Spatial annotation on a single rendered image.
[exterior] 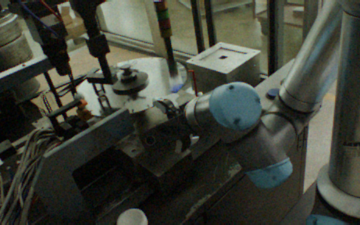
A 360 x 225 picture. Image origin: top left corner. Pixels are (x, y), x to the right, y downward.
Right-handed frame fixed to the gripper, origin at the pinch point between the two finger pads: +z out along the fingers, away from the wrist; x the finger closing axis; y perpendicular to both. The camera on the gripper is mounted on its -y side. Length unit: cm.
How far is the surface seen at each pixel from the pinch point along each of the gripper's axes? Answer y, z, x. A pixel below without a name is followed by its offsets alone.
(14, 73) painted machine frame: -26.6, 19.1, 31.1
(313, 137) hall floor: 111, 79, -54
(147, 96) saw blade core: 0.4, 2.4, 9.0
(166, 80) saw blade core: 8.6, 5.4, 11.1
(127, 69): 0.4, 7.5, 18.4
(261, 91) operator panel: 27.8, -6.0, -2.9
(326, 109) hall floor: 141, 90, -47
